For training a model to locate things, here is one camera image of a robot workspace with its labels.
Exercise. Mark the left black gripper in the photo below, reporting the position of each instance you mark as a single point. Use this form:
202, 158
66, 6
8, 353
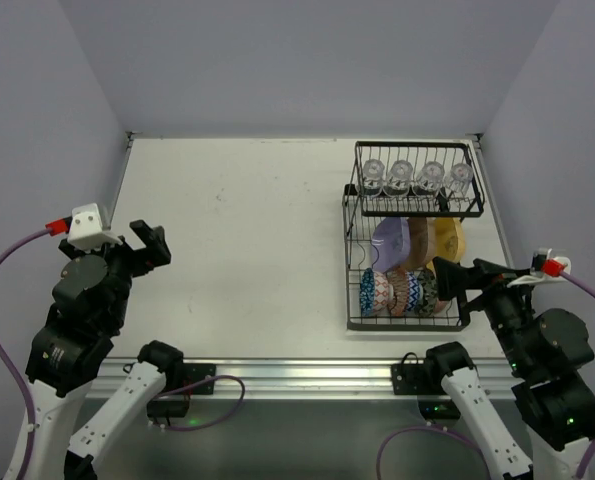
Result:
128, 255

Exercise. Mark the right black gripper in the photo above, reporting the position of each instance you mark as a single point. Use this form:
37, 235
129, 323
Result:
477, 282

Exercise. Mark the green leaf bowl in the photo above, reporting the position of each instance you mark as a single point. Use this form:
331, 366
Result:
428, 283

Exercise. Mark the pink bowl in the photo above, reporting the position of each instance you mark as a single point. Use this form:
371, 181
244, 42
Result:
441, 306

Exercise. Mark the blue zigzag bowl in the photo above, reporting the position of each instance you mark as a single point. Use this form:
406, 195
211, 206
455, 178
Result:
415, 296

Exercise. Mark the brown plate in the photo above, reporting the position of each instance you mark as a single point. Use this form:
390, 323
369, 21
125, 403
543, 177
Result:
422, 233

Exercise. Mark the orange patterned bowl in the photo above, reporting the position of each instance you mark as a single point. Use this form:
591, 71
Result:
398, 282

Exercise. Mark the purple plate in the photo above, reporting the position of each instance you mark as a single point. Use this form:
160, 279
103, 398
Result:
390, 244

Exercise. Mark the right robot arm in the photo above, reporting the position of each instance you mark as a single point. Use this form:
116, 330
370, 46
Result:
545, 353

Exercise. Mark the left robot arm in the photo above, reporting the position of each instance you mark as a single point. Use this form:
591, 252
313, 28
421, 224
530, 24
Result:
88, 310

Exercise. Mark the yellow plate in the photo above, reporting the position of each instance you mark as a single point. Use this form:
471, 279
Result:
445, 239

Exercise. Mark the clear glass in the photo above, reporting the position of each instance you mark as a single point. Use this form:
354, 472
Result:
372, 172
398, 179
429, 180
458, 180

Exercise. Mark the right black controller box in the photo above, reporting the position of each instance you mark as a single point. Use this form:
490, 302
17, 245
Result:
438, 410

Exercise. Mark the black controller box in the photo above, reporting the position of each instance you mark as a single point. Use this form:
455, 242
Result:
164, 411
438, 410

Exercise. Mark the left black controller box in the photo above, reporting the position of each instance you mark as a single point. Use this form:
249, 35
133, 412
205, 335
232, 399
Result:
164, 411

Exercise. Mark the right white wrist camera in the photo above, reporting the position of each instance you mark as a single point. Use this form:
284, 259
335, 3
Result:
548, 266

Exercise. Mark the black wire dish rack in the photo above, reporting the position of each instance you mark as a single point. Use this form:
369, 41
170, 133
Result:
404, 206

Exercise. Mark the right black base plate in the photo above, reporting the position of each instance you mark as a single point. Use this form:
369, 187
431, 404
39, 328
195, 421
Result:
409, 377

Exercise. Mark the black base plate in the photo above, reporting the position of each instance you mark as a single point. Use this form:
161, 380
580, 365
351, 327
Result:
192, 373
409, 377

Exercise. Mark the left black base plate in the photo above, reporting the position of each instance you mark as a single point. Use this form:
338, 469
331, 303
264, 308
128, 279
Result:
192, 373

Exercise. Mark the aluminium mounting rail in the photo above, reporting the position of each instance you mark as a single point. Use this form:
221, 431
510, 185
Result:
306, 379

